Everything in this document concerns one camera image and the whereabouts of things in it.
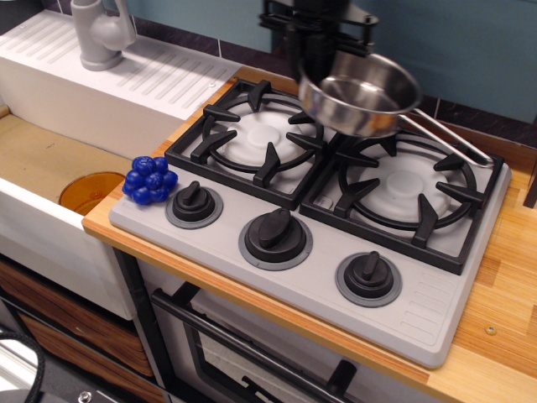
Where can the grey toy faucet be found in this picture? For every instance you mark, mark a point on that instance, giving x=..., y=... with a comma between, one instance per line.
x=102, y=38

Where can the black oven door handle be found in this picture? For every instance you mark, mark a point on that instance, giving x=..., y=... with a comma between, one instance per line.
x=179, y=306

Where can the blue toy blueberry cluster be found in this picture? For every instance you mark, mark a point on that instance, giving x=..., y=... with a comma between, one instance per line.
x=150, y=180

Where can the black left stove knob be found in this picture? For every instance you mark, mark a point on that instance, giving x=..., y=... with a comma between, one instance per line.
x=194, y=207

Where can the black stove knob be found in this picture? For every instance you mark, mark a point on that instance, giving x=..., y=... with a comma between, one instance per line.
x=194, y=207
x=275, y=241
x=369, y=280

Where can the stainless steel pot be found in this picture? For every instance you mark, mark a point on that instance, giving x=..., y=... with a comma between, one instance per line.
x=370, y=97

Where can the toy oven door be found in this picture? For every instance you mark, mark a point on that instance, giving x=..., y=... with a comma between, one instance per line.
x=221, y=374

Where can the grey toy stove top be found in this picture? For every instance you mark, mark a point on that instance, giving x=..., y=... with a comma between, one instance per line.
x=419, y=325

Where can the wooden drawer front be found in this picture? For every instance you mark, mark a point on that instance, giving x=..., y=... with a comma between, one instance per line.
x=86, y=337

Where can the white toy sink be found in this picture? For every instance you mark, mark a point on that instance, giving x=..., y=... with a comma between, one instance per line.
x=60, y=121

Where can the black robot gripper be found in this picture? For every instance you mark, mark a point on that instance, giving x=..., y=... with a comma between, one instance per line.
x=314, y=30

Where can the black middle stove knob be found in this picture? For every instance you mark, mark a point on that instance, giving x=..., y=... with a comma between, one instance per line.
x=275, y=241

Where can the black right burner grate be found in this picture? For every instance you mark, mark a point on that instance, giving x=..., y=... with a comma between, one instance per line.
x=408, y=194

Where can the black right stove knob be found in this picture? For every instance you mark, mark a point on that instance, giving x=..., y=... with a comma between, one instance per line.
x=369, y=280

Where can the black burner grate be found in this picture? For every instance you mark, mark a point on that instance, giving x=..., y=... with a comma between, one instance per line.
x=256, y=140
x=408, y=194

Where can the black left burner grate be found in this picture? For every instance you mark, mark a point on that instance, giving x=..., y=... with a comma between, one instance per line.
x=256, y=140

